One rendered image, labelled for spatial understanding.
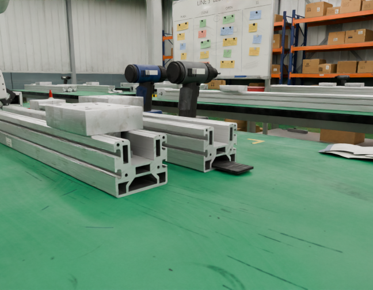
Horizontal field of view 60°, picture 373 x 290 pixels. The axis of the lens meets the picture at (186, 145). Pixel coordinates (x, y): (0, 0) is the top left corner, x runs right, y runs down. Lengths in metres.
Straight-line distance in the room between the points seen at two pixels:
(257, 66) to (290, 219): 3.31
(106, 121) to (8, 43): 12.27
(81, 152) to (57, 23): 12.96
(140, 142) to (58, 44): 12.86
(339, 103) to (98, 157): 1.65
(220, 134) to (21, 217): 0.39
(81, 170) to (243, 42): 3.37
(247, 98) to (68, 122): 1.76
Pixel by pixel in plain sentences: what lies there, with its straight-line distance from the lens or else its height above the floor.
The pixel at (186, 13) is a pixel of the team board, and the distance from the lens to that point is 4.45.
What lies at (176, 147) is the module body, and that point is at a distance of 0.67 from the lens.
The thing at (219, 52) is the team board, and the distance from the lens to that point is 4.02.
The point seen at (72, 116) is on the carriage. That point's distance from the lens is 0.56.
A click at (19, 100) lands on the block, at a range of 2.23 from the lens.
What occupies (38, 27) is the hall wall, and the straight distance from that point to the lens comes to 13.19.
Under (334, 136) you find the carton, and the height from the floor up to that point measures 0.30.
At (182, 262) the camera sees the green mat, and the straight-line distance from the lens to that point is 0.33.
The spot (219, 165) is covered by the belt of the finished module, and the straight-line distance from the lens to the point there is 0.63.
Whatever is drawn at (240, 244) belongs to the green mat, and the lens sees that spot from 0.36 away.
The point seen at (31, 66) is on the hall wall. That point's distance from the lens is 12.92.
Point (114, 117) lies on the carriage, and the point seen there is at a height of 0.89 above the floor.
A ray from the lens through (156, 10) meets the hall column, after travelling 9.34.
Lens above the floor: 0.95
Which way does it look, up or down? 12 degrees down
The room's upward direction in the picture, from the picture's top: straight up
